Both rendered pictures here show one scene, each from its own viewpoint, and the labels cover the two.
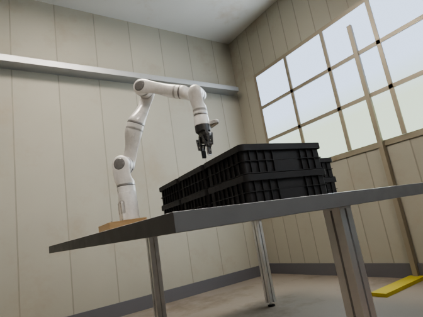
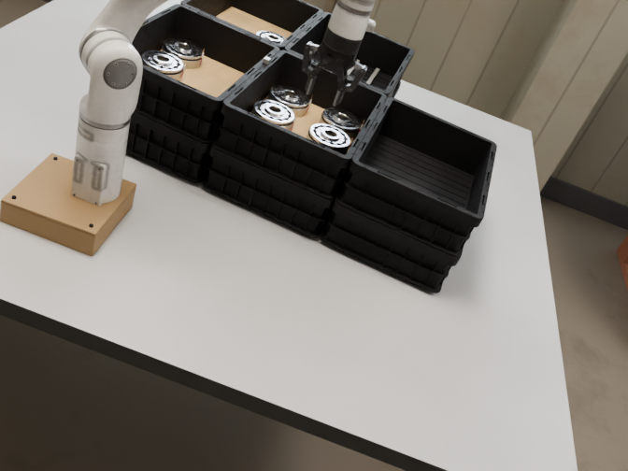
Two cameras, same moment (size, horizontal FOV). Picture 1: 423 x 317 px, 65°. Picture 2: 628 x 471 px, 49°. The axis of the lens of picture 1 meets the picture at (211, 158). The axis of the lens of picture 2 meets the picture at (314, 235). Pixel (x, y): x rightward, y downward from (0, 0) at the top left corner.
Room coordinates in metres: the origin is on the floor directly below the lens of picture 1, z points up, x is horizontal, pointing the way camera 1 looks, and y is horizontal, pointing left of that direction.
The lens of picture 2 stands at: (0.69, 1.10, 1.62)
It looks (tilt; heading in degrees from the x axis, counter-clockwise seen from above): 35 degrees down; 304
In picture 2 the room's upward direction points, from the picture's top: 22 degrees clockwise
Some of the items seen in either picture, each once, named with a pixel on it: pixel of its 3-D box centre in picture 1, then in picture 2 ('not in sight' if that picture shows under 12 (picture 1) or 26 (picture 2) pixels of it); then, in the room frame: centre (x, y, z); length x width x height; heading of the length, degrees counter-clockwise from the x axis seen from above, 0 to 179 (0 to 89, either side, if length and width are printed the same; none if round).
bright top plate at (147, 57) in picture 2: not in sight; (162, 61); (1.95, 0.13, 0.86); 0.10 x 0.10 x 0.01
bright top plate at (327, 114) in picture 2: not in sight; (341, 119); (1.61, -0.19, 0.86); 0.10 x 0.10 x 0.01
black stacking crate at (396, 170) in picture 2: (262, 168); (420, 173); (1.36, -0.21, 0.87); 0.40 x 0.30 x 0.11; 119
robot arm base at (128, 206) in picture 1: (128, 203); (100, 153); (1.66, 0.45, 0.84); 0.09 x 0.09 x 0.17; 33
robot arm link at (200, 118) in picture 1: (204, 119); (352, 14); (1.54, 0.00, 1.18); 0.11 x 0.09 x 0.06; 119
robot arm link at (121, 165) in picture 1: (124, 172); (108, 80); (1.66, 0.46, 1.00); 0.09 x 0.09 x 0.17; 80
